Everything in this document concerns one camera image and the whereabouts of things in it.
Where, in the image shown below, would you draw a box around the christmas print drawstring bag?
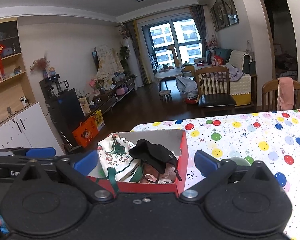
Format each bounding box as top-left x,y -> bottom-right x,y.
97,133 -> 143,193

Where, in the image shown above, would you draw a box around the pink mesh bath pouf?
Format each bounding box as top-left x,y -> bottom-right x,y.
140,163 -> 177,184

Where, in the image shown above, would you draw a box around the black fabric mask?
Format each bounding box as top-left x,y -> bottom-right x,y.
129,139 -> 182,181

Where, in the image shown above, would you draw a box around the pale green ceramic mug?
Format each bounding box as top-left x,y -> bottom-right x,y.
228,157 -> 251,166

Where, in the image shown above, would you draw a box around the orange gift box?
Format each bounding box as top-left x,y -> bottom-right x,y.
72,123 -> 98,148

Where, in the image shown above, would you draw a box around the white cupboard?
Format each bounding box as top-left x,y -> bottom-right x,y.
0,102 -> 64,155

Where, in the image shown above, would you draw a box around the red cardboard box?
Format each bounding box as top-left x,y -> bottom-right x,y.
89,129 -> 189,195

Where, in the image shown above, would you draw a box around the dark tv cabinet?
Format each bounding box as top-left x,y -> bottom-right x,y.
45,76 -> 135,146

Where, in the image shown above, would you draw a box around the balloon print tablecloth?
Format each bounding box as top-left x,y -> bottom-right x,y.
134,109 -> 300,239

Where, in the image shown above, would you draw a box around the wooden chair dark seat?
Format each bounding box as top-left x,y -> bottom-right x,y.
195,66 -> 236,113

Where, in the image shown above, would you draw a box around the small round stool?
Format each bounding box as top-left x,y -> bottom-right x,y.
159,89 -> 172,101

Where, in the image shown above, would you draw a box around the black coffee machine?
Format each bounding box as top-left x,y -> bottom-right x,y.
39,74 -> 69,102

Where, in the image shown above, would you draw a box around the sofa with cream cover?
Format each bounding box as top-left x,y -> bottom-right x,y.
206,47 -> 257,107

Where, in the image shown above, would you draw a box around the wooden chair with towel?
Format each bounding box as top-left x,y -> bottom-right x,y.
262,77 -> 300,112

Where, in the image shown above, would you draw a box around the pink towel on chair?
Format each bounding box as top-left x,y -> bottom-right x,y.
277,77 -> 294,111

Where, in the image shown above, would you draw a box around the framed wall pictures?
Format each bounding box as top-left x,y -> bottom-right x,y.
210,0 -> 239,31

